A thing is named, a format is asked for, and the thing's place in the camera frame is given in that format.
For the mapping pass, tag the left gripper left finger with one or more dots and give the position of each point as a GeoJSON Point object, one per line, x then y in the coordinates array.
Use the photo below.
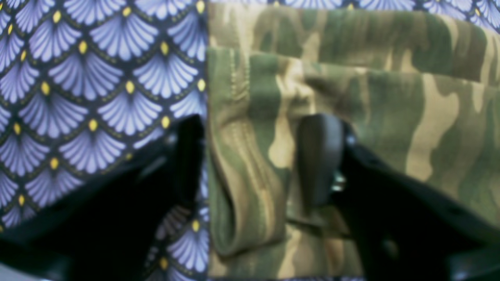
{"type": "Point", "coordinates": [104, 230]}

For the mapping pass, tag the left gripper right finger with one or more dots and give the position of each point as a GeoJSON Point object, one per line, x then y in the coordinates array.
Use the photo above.
{"type": "Point", "coordinates": [403, 229]}

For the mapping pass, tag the camouflage T-shirt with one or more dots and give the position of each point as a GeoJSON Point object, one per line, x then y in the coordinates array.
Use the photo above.
{"type": "Point", "coordinates": [418, 82]}

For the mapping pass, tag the fan-patterned purple tablecloth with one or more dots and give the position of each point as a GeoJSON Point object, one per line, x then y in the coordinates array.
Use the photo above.
{"type": "Point", "coordinates": [87, 83]}

